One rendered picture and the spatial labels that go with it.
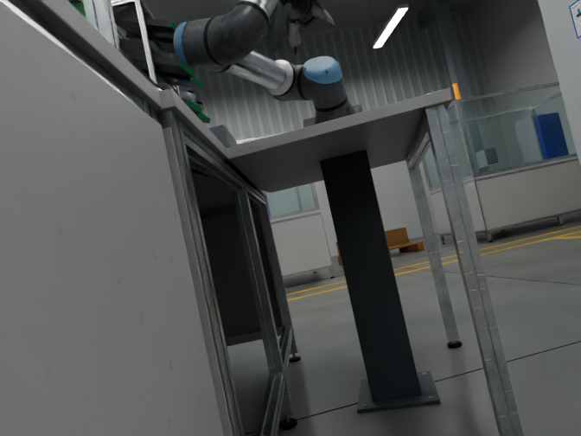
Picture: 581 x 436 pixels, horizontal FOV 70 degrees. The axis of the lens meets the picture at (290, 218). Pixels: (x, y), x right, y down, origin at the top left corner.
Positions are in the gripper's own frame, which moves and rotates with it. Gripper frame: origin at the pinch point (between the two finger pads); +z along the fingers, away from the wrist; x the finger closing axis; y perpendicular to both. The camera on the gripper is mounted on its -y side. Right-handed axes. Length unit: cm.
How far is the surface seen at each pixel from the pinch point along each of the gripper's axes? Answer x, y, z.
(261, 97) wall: 459, 734, -323
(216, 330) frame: 5, -72, 64
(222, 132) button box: 27.7, -22.6, 17.5
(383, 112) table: -16.0, -17.1, 34.1
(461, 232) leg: -21, -13, 68
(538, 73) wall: -74, 1004, -116
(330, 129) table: -3.8, -22.0, 32.5
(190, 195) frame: 2, -69, 43
